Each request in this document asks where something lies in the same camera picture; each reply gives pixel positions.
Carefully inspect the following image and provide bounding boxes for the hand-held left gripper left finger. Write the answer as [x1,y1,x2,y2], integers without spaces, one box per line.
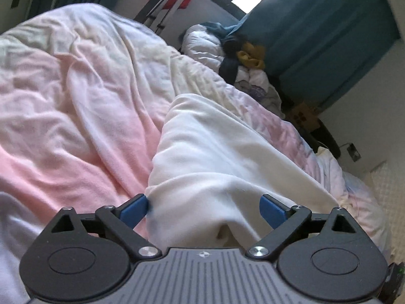
[51,194,160,258]

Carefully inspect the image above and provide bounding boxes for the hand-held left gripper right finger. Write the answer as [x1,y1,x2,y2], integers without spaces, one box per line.
[246,194,355,258]

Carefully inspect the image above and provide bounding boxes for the white garment with grey tape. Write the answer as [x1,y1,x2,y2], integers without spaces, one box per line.
[144,93,340,249]

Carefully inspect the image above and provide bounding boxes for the pile of white grey clothes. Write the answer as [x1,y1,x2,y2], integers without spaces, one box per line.
[234,68,284,118]

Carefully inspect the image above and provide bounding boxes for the white quilted headboard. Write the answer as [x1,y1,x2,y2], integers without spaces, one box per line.
[369,161,405,260]

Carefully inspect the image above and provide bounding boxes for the pastel pillow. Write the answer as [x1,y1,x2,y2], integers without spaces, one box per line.
[343,171,385,216]

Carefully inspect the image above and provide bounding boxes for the black chair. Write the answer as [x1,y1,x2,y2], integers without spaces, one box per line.
[308,119,341,159]

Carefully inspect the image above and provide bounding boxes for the cardboard box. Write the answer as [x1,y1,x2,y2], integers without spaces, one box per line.
[289,101,321,132]

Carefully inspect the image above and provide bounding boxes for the pastel pink white duvet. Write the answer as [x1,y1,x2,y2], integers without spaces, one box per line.
[0,3,393,304]

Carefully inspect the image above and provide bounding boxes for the navy cloth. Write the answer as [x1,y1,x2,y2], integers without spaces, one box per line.
[219,33,250,83]

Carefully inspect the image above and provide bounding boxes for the yellow cloth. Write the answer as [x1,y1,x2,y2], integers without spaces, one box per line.
[237,42,266,69]

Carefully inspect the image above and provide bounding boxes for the teal blue cloth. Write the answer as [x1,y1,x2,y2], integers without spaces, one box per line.
[199,16,250,39]

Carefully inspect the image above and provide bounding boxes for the wall socket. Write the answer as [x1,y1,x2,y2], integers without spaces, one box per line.
[346,143,362,162]

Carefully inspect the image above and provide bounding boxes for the black and white metal frame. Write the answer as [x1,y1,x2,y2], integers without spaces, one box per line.
[133,0,216,35]

